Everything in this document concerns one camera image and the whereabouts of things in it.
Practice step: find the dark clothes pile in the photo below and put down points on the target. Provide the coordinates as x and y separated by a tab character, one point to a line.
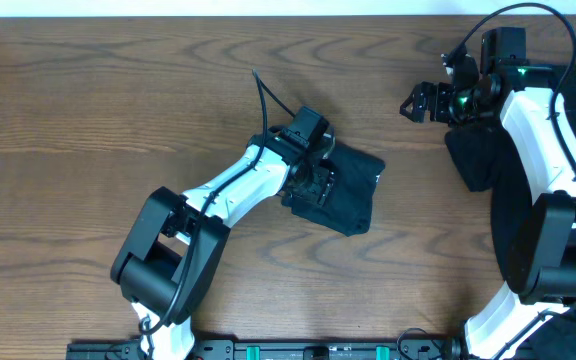
518	175

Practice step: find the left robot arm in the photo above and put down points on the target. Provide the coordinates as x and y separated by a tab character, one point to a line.
169	258

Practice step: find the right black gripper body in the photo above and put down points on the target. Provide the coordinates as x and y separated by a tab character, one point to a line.
431	102

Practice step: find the dark teal t-shirt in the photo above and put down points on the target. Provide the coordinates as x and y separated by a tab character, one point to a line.
347	207

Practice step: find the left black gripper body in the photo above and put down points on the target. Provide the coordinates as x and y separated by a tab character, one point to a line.
315	185

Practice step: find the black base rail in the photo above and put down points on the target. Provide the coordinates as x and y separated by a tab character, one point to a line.
407	348

